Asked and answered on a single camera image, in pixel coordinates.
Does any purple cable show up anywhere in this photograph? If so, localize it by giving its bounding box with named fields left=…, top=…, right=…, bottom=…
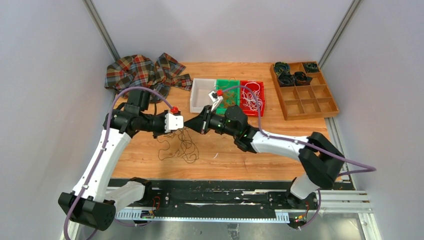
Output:
left=63, top=86, right=180, bottom=240
left=221, top=85, right=377, bottom=176

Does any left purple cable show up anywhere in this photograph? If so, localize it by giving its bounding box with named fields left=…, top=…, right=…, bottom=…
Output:
left=63, top=86, right=180, bottom=240

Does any wooden compartment tray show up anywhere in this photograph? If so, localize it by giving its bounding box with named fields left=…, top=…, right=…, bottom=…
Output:
left=270, top=61, right=340, bottom=121

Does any white plastic bin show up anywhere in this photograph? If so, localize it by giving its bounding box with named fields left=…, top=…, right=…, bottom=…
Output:
left=189, top=78, right=217, bottom=113

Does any green plastic bin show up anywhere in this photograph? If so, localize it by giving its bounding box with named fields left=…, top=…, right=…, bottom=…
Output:
left=215, top=79, right=240, bottom=115

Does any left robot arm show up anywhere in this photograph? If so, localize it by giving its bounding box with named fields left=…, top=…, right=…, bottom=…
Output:
left=58, top=86, right=184, bottom=240

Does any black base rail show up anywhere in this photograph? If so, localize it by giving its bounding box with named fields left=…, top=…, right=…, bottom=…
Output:
left=115, top=179, right=372, bottom=230

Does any orange cable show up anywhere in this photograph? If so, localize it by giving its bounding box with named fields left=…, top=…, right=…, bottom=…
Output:
left=218, top=77, right=239, bottom=110

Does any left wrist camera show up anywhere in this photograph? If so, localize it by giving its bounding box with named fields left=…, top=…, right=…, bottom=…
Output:
left=164, top=112, right=184, bottom=134

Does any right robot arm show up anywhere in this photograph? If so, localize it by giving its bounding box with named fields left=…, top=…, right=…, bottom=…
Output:
left=184, top=105, right=344, bottom=209

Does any red plastic bin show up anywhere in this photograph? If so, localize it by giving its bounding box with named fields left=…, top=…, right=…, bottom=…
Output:
left=239, top=80, right=266, bottom=117

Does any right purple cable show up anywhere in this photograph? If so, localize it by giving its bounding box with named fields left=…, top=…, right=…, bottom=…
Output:
left=221, top=85, right=377, bottom=176

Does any black coiled roll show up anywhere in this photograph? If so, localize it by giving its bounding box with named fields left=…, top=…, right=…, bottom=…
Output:
left=277, top=72, right=296, bottom=88
left=293, top=71, right=313, bottom=86
left=302, top=62, right=320, bottom=74
left=273, top=61, right=291, bottom=76

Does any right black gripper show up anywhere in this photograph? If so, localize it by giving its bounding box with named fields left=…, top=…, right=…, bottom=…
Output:
left=184, top=105, right=238, bottom=138

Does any white cable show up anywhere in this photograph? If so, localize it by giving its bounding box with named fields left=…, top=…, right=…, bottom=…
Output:
left=240, top=81, right=265, bottom=113

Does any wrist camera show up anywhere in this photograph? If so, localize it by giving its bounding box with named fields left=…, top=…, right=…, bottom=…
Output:
left=164, top=112, right=184, bottom=134
left=208, top=89, right=224, bottom=112

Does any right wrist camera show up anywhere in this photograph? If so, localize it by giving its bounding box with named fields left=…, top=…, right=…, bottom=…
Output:
left=208, top=89, right=224, bottom=112

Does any black cable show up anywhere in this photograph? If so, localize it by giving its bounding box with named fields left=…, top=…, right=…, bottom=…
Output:
left=156, top=127, right=200, bottom=164

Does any plaid cloth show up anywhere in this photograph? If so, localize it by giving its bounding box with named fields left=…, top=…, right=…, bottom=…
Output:
left=104, top=53, right=193, bottom=98

